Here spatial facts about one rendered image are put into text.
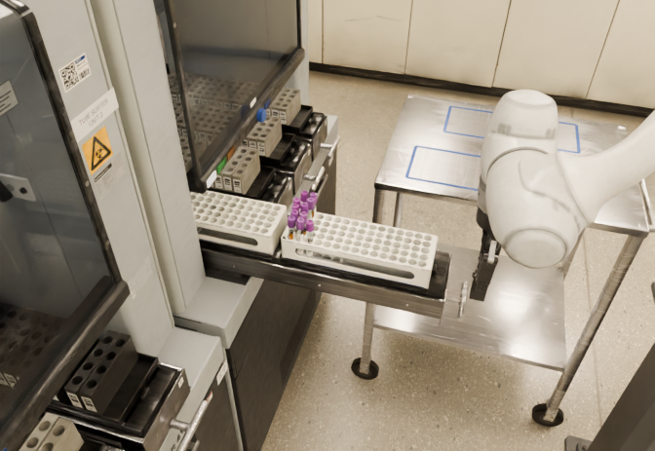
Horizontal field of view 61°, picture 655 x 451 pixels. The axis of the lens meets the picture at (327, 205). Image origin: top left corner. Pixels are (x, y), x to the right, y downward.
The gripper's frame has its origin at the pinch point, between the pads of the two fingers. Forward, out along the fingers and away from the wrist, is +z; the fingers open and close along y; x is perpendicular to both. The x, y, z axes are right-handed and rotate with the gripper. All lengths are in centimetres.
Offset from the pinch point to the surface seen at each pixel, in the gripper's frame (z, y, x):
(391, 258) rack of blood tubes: -5.4, 3.1, -17.4
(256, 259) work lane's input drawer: -0.4, 6.1, -44.1
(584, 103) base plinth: 77, -234, 55
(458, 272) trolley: 52, -55, -2
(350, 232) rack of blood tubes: -6.4, -0.9, -26.5
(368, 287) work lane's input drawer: 0.0, 6.7, -20.6
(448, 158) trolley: -1.8, -39.1, -10.8
